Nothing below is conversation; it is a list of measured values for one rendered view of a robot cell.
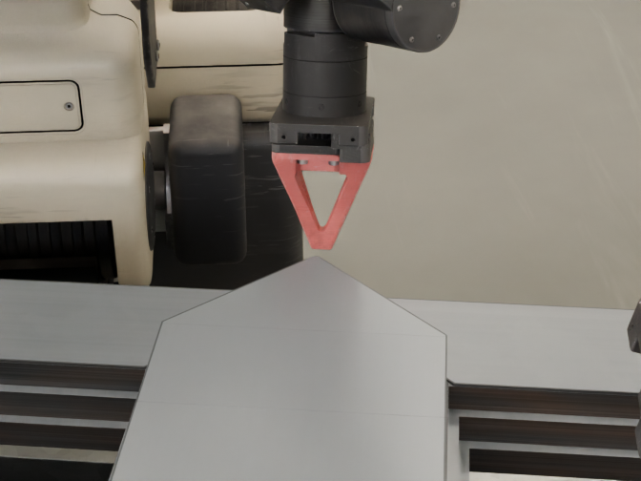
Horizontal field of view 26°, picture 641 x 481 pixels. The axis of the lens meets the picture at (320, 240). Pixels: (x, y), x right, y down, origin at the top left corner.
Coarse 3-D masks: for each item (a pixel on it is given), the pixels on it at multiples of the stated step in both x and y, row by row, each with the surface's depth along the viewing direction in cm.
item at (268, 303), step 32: (256, 288) 91; (288, 288) 91; (320, 288) 91; (352, 288) 91; (192, 320) 88; (224, 320) 88; (256, 320) 88; (288, 320) 88; (320, 320) 88; (352, 320) 88; (384, 320) 88; (416, 320) 88
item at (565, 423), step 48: (0, 384) 85; (48, 384) 85; (96, 384) 85; (0, 432) 85; (48, 432) 85; (96, 432) 85; (480, 432) 83; (528, 432) 83; (576, 432) 82; (624, 432) 82; (624, 480) 83
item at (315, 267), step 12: (300, 264) 94; (312, 264) 94; (324, 264) 94; (276, 276) 92; (288, 276) 92; (300, 276) 92; (312, 276) 92; (324, 276) 92; (336, 276) 92; (348, 276) 92
